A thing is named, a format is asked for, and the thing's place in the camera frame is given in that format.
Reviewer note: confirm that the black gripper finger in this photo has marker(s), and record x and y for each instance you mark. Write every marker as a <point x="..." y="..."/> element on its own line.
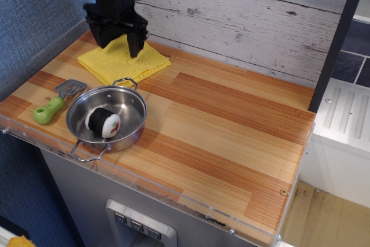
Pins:
<point x="104" y="34"/>
<point x="135" y="43"/>

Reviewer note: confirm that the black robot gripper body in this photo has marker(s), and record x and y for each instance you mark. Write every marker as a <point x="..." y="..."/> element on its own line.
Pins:
<point x="118" y="14"/>

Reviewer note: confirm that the yellow cloth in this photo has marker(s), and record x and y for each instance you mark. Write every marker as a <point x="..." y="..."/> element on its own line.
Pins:
<point x="114" y="62"/>

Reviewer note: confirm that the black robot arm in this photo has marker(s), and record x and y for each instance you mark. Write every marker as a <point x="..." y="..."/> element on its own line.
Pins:
<point x="110" y="19"/>

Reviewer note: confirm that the stainless steel pot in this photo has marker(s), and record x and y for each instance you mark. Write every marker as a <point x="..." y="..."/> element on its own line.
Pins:
<point x="120" y="98"/>

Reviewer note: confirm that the white ribbed appliance top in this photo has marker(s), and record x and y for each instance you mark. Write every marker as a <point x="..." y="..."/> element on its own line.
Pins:
<point x="343" y="115"/>

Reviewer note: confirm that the plush sushi roll toy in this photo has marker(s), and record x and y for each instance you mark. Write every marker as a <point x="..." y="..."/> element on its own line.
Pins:
<point x="103" y="122"/>

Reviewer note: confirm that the clear acrylic table edge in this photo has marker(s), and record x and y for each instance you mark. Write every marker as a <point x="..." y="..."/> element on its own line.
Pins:
<point x="217" y="182"/>

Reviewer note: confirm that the silver dispenser control panel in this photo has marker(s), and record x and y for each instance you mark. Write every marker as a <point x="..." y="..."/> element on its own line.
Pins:
<point x="133" y="228"/>

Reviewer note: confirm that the yellow object bottom left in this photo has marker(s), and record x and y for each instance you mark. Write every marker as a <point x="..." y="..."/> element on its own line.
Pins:
<point x="20" y="242"/>

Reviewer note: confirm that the green handled grey spatula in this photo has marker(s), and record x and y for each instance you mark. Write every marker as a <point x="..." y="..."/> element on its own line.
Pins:
<point x="69" y="88"/>

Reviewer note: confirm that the right dark vertical post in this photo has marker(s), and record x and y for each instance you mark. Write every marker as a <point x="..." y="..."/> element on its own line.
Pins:
<point x="333" y="53"/>

